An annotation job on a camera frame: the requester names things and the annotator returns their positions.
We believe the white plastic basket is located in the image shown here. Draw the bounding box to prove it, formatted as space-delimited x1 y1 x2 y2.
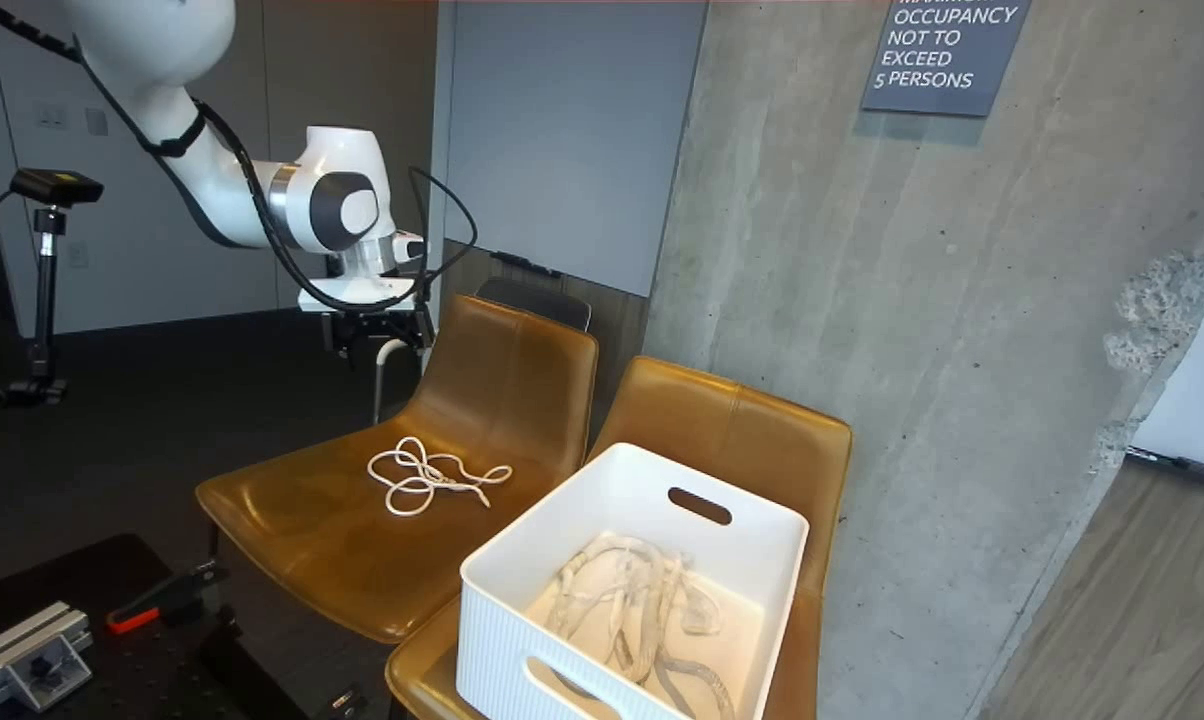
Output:
453 441 811 720

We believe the white panel black ledge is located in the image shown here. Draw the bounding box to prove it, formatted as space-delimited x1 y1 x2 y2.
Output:
1124 265 1204 482

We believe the black camera on stand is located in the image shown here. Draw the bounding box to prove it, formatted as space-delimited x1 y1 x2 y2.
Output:
10 162 110 212

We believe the orange black clamp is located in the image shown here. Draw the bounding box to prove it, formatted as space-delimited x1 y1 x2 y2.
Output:
102 556 231 640

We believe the grey occupancy sign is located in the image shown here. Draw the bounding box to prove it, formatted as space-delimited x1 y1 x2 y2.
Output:
855 0 1037 122

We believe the black perforated mounting board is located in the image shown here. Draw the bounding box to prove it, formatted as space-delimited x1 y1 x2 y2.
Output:
0 530 316 720

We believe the black camera stand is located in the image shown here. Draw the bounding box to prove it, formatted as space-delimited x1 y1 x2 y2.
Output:
0 195 75 413

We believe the thick white braided rope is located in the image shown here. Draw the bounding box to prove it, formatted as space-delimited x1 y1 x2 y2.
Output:
526 527 752 720

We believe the aluminium extrusion rail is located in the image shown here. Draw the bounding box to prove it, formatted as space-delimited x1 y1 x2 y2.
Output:
0 595 98 717

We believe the mustard leather chair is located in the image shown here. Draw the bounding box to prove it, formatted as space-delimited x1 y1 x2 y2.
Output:
382 351 855 720
197 292 603 650

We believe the thin white cord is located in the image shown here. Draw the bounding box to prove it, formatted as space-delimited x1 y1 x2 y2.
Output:
361 432 518 524

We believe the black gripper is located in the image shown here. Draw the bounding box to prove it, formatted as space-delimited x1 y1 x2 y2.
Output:
319 304 425 376

